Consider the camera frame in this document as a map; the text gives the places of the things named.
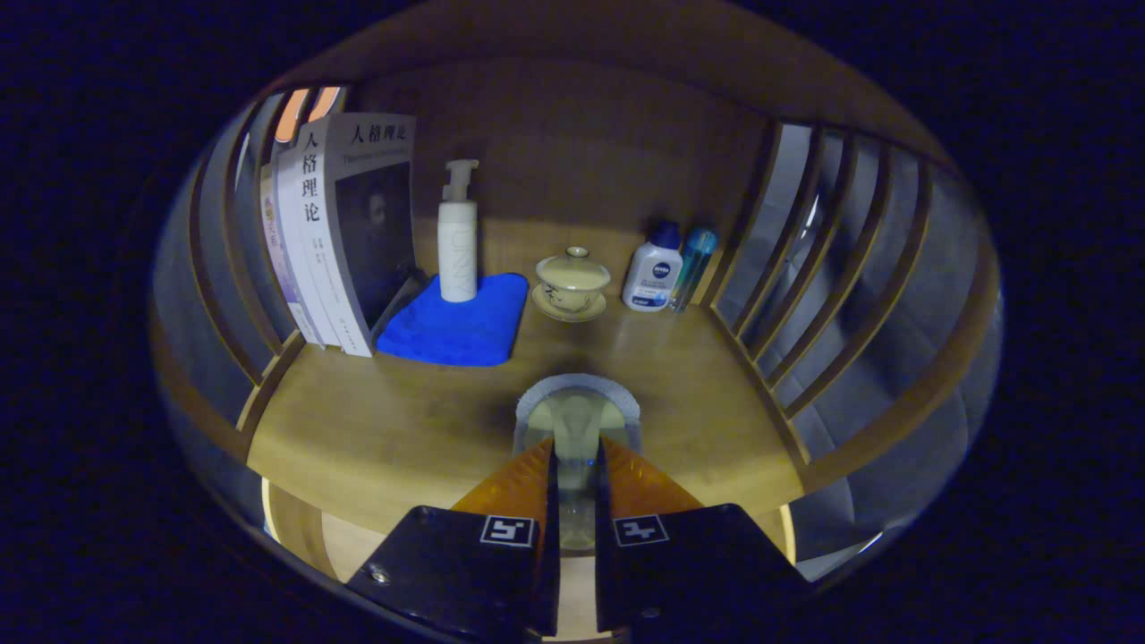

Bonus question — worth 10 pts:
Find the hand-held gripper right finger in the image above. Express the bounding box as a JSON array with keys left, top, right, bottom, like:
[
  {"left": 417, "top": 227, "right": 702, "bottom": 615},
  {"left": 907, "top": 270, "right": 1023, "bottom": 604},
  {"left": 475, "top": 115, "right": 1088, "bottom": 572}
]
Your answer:
[{"left": 594, "top": 436, "right": 813, "bottom": 638}]

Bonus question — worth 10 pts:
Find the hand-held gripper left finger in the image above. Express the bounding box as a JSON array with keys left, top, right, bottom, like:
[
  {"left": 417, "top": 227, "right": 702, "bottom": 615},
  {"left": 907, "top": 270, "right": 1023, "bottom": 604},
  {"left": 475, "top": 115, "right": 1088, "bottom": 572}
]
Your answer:
[{"left": 345, "top": 436, "right": 562, "bottom": 641}]

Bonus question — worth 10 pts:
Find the wooden countertop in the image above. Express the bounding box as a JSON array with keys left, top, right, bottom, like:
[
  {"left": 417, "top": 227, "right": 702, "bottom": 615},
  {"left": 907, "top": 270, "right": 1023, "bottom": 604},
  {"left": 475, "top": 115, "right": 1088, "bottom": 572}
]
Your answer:
[{"left": 246, "top": 268, "right": 810, "bottom": 538}]

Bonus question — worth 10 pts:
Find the wooden cabinet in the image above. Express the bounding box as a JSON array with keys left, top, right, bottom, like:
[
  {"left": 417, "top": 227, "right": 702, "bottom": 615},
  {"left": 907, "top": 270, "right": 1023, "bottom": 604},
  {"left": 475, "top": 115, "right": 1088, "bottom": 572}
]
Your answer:
[{"left": 148, "top": 0, "right": 1003, "bottom": 640}]

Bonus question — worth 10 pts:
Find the blue folded cloth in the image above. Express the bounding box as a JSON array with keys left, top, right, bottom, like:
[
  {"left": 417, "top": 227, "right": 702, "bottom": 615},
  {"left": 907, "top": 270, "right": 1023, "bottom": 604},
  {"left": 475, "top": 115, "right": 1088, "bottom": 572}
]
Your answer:
[{"left": 376, "top": 272, "right": 530, "bottom": 368}]

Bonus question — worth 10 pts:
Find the beige lidded tea cup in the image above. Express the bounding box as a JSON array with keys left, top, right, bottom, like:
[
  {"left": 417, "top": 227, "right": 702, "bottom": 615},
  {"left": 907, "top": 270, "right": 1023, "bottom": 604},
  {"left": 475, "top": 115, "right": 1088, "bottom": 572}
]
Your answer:
[{"left": 532, "top": 246, "right": 613, "bottom": 324}]

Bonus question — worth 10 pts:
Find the white lotion bottle blue cap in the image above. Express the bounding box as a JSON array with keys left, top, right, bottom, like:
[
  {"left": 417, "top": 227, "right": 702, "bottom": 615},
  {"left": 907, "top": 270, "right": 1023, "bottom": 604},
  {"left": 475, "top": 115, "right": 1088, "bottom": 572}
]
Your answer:
[{"left": 622, "top": 220, "right": 684, "bottom": 313}]

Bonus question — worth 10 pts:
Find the teal slim bottle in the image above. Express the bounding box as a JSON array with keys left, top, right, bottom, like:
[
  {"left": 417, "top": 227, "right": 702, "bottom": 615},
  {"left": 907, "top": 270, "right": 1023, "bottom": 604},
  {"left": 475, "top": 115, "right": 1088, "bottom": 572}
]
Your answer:
[{"left": 669, "top": 226, "right": 719, "bottom": 313}]

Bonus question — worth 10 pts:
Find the white pump bottle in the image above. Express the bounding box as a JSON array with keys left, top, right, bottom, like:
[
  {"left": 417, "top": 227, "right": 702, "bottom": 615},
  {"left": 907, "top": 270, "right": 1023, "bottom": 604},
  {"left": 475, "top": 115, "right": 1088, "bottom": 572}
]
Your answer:
[{"left": 437, "top": 159, "right": 480, "bottom": 303}]

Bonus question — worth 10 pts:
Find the thick white book dark cover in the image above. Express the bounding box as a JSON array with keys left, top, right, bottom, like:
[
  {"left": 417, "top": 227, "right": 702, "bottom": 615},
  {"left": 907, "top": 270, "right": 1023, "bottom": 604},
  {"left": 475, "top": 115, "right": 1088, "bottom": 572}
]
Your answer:
[{"left": 295, "top": 113, "right": 419, "bottom": 358}]

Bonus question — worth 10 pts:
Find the thin white book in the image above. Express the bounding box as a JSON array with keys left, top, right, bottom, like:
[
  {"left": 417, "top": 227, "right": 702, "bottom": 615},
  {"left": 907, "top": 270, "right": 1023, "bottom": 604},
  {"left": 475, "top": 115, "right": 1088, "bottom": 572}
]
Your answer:
[{"left": 271, "top": 143, "right": 345, "bottom": 350}]

